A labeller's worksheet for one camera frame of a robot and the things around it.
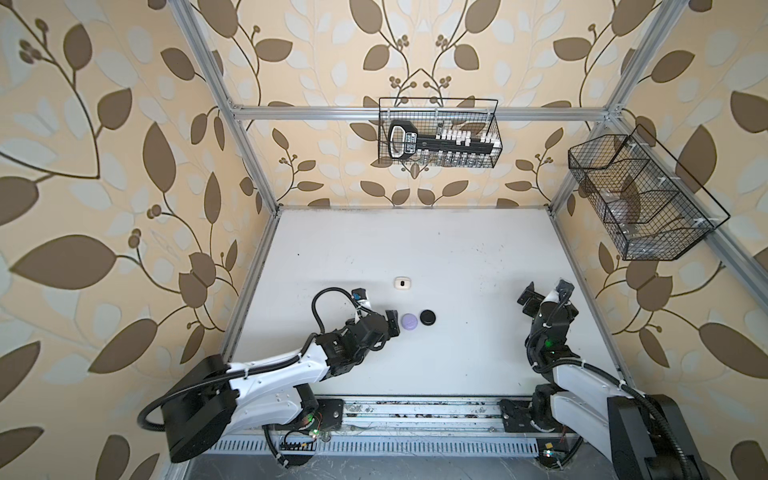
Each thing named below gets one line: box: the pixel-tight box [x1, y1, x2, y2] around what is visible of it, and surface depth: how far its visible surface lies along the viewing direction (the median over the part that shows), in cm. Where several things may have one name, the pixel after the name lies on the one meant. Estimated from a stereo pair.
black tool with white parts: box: [388, 120, 502, 160], surface depth 84 cm
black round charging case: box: [420, 309, 436, 326], surface depth 93 cm
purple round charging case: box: [401, 313, 419, 331], surface depth 91 cm
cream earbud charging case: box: [394, 276, 411, 290], surface depth 98 cm
